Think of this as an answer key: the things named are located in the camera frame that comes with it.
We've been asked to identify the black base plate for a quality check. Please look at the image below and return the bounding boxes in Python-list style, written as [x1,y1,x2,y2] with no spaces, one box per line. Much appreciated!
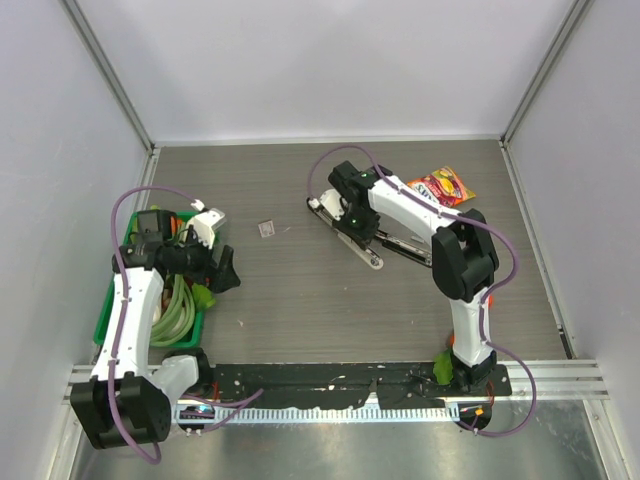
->
[205,362,512,410]

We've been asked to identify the red white staple box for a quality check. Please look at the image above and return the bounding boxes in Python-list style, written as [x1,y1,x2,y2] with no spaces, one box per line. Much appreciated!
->
[258,220,275,238]

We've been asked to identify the white slotted cable duct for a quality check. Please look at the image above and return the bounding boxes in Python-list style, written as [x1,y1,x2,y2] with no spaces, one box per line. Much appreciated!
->
[174,404,459,429]

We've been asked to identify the green toy leaf sprig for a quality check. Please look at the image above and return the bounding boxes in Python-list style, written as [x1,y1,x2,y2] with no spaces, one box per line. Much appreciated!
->
[191,283,216,312]

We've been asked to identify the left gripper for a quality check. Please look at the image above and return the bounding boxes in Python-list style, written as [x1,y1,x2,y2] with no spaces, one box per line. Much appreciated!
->
[167,225,240,293]

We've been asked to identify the small orange toy vegetable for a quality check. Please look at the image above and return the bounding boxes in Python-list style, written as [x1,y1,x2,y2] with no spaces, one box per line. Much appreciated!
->
[171,216,184,235]

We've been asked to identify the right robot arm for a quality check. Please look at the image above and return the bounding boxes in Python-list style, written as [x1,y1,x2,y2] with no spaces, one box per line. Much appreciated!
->
[308,161,499,395]

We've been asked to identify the orange toy carrot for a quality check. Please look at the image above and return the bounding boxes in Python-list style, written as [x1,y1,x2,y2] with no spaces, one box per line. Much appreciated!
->
[446,295,494,347]

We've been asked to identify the green plastic tray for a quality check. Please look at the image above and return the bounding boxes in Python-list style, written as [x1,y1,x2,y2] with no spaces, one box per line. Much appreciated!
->
[93,205,206,349]

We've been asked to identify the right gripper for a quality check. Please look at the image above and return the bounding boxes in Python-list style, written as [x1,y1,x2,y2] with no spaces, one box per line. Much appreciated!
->
[333,203,381,250]

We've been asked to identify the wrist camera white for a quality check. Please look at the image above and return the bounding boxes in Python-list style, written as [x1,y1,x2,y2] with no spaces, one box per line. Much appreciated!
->
[187,199,227,250]
[307,188,345,223]

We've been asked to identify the orange candy bag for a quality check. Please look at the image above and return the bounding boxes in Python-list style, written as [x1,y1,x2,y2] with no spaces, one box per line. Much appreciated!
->
[408,166,476,208]

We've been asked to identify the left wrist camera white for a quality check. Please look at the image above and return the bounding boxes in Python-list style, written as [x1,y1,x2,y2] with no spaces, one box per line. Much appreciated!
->
[187,199,227,250]

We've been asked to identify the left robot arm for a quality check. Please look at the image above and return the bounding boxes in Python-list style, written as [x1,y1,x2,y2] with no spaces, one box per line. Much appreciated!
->
[70,209,241,449]

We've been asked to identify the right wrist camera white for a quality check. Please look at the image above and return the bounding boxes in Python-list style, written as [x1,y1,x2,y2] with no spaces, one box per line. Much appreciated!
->
[307,188,345,223]

